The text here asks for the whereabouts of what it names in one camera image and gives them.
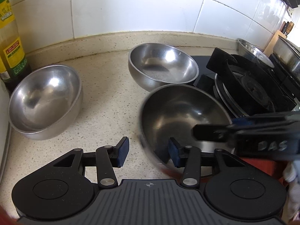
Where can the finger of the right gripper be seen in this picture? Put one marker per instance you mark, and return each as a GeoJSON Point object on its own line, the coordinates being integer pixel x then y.
{"type": "Point", "coordinates": [273, 136]}

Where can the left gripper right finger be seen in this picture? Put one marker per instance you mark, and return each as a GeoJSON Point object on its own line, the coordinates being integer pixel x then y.
{"type": "Point", "coordinates": [190, 158]}

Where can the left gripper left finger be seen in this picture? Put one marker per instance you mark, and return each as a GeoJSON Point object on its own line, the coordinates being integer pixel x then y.
{"type": "Point", "coordinates": [105, 159]}

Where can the steel bowl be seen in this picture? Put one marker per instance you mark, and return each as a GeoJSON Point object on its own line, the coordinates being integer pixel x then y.
{"type": "Point", "coordinates": [152, 65]}
{"type": "Point", "coordinates": [46, 102]}
{"type": "Point", "coordinates": [172, 111]}

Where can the white gloved right hand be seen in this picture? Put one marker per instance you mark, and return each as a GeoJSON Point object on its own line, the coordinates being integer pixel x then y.
{"type": "Point", "coordinates": [291, 207]}

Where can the red cloth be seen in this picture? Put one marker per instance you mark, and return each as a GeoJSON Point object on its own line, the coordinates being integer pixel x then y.
{"type": "Point", "coordinates": [273, 168]}

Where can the black gas stove burner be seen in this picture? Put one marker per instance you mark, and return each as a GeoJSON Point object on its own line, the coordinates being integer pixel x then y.
{"type": "Point", "coordinates": [244, 87]}

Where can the steel basin by stove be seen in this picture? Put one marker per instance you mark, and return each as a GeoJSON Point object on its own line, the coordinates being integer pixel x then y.
{"type": "Point", "coordinates": [252, 53]}

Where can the wooden knife block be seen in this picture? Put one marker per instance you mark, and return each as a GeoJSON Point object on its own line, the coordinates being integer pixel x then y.
{"type": "Point", "coordinates": [283, 32]}

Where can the yellow oil bottle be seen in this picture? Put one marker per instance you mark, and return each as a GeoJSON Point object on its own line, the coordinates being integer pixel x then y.
{"type": "Point", "coordinates": [14, 64]}

